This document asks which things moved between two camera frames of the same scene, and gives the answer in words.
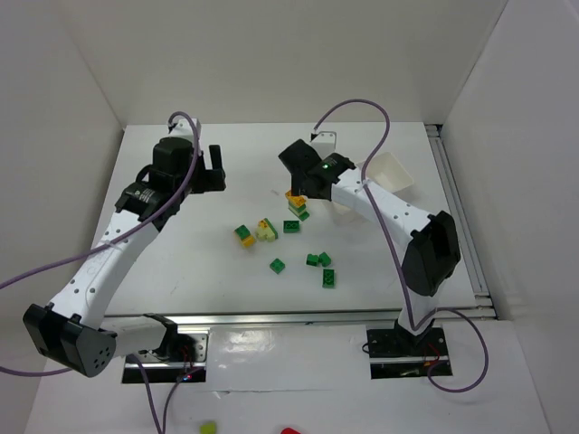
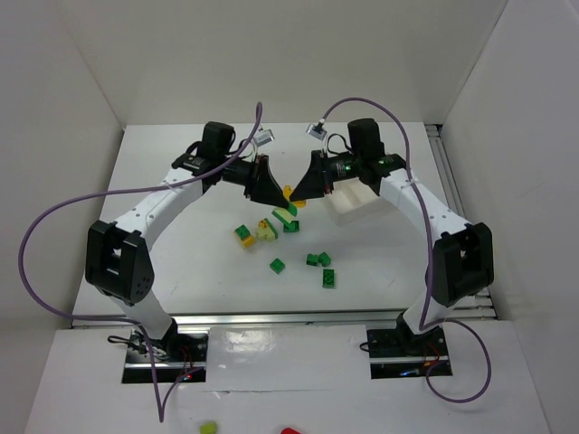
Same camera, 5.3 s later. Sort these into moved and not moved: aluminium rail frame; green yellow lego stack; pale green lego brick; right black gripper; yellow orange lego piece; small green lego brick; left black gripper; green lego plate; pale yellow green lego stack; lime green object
Moved: green lego plate; pale green lego brick; right black gripper; yellow orange lego piece; left black gripper
Not moved: pale yellow green lego stack; green yellow lego stack; lime green object; aluminium rail frame; small green lego brick
